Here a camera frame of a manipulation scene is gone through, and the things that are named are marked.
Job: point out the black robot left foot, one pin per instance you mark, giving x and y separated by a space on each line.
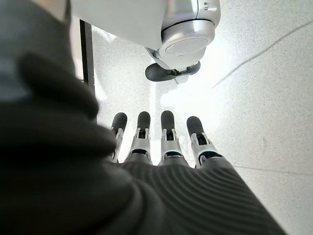
156 73

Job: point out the dark cabinet plinth strip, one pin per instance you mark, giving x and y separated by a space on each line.
86 54

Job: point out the dark left robot hand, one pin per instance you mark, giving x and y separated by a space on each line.
73 183

